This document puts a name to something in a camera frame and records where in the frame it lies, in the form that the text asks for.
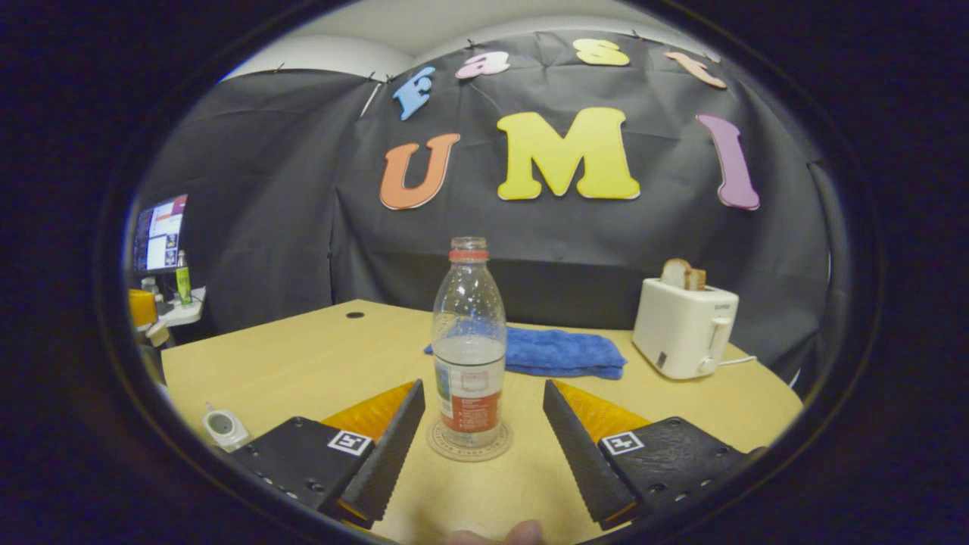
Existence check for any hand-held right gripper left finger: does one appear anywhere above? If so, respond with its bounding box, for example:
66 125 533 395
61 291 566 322
227 378 426 529

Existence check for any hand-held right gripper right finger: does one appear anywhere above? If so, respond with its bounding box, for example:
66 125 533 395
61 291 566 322
542 378 767 532

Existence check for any round wooden coaster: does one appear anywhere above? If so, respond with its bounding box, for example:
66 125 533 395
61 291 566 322
426 418 514 462

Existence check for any white ceramic teacup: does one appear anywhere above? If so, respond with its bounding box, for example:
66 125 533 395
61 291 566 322
201 403 252 453

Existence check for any clear plastic water bottle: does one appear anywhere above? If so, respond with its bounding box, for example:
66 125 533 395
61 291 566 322
432 236 507 449

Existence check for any white side table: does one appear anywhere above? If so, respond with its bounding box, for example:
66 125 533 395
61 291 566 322
155 286 207 328

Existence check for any computer monitor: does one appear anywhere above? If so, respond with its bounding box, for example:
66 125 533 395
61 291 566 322
133 194 189 275

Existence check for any blue towel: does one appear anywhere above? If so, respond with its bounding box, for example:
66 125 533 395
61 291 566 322
424 327 628 381

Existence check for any white toaster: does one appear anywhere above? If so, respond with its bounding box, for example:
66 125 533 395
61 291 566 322
632 277 740 380

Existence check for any black backdrop cloth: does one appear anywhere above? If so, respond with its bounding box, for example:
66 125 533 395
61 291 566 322
125 30 833 394

